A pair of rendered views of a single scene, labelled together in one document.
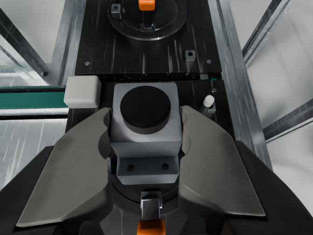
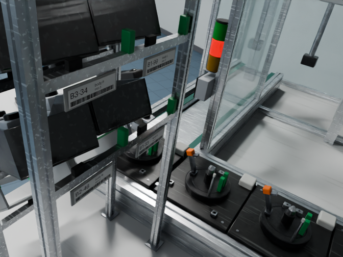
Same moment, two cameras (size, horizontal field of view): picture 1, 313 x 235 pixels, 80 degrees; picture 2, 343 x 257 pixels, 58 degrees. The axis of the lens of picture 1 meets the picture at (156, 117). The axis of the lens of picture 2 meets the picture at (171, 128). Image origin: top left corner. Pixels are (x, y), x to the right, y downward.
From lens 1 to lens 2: 0.96 m
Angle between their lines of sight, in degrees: 71
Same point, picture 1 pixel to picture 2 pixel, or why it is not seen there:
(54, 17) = not seen: hidden behind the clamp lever
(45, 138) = not seen: hidden behind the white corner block
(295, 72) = not seen: outside the picture
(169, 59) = (175, 177)
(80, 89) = (180, 145)
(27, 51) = (205, 139)
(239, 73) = (146, 197)
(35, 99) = (193, 145)
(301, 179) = (74, 218)
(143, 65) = (180, 169)
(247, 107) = (130, 187)
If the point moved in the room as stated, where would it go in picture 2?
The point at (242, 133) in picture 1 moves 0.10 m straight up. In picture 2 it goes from (123, 178) to (124, 153)
